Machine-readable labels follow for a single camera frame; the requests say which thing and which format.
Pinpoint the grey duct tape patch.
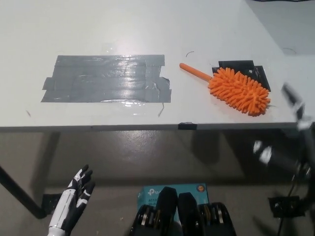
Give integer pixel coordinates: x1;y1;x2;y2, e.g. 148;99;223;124
40;55;172;104

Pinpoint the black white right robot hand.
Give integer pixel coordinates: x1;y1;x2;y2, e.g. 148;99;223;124
252;83;315;173

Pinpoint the thin black cable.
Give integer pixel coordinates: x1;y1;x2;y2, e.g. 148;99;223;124
277;173;297;236

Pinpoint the teal router box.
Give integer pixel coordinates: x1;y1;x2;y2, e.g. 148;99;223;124
136;183;210;209

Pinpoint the small black tape strip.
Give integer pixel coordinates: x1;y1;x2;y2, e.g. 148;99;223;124
177;121;198;131

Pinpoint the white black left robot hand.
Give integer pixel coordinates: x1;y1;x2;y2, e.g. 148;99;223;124
48;164;96;232

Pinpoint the orange microfiber duster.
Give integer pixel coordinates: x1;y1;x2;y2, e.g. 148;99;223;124
179;62;271;117

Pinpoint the black floor tape patch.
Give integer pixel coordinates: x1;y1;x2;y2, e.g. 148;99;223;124
268;196;307;218
42;193;62;218

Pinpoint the black table leg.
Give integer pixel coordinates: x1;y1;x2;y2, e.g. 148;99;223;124
0;164;48;219

